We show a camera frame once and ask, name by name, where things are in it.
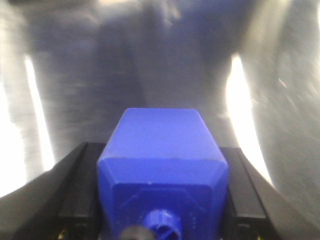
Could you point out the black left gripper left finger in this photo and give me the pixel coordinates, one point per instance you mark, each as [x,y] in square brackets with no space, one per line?
[60,204]

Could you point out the blue bottle-shaped part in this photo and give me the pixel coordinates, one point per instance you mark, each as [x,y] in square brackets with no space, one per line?
[162,169]

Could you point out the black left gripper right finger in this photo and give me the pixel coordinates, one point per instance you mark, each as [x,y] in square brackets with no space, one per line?
[254,210]

